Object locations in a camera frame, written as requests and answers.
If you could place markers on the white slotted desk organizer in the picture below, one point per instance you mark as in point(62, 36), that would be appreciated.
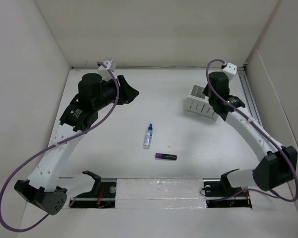
point(197, 102)

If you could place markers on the aluminium side rail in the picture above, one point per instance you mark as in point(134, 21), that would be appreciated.
point(250, 101)

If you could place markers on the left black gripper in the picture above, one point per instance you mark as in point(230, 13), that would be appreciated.
point(127, 93)

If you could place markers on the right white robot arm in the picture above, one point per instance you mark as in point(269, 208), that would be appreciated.
point(276, 163)

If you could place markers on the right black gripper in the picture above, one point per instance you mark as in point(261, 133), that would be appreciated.
point(206, 92)

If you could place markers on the purple highlighter marker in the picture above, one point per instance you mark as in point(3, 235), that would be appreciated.
point(162, 156)

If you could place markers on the metal base rail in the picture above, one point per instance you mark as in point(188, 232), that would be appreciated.
point(165, 193)

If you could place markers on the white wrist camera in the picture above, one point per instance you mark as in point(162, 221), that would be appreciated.
point(229, 69)
point(104, 66)

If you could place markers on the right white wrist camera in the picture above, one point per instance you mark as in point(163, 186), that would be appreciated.
point(229, 69)

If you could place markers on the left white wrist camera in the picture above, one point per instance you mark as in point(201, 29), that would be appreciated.
point(104, 66)

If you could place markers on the small clear spray bottle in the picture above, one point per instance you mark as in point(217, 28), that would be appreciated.
point(148, 136)

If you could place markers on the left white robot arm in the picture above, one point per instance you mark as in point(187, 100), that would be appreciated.
point(42, 187)

